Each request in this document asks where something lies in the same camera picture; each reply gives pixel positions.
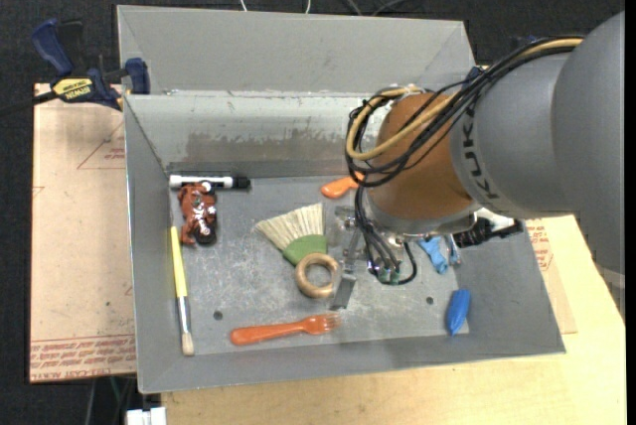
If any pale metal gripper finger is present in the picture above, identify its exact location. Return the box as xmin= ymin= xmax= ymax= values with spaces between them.
xmin=330 ymin=229 xmax=360 ymax=312
xmin=334 ymin=206 xmax=361 ymax=236

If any orange plastic utensil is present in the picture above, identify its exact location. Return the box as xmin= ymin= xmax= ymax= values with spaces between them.
xmin=319 ymin=175 xmax=367 ymax=201

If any light blue plastic piece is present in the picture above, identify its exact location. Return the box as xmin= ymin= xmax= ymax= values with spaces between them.
xmin=415 ymin=234 xmax=462 ymax=276

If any grey metal bin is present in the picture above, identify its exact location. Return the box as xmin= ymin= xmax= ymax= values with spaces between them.
xmin=116 ymin=4 xmax=567 ymax=395

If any orange plastic fork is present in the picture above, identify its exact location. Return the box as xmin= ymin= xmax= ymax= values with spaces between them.
xmin=229 ymin=313 xmax=344 ymax=348

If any blue plastic toy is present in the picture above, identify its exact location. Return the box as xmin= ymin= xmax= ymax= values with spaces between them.
xmin=444 ymin=288 xmax=472 ymax=338

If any black and white marker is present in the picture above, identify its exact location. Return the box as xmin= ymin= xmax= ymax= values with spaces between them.
xmin=168 ymin=173 xmax=251 ymax=192

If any brown toy motorcycle rider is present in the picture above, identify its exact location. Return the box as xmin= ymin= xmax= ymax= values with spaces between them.
xmin=177 ymin=181 xmax=220 ymax=247

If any pale wooden ring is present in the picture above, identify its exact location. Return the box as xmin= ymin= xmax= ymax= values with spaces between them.
xmin=293 ymin=252 xmax=344 ymax=301

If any green handled straw brush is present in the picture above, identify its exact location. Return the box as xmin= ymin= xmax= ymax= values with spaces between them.
xmin=253 ymin=202 xmax=330 ymax=267

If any black cylinder on white bracket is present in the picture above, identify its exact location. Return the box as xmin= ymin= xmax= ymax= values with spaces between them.
xmin=452 ymin=212 xmax=526 ymax=250

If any yellow handled paintbrush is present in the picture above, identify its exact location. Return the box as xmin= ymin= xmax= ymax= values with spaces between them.
xmin=169 ymin=224 xmax=197 ymax=357

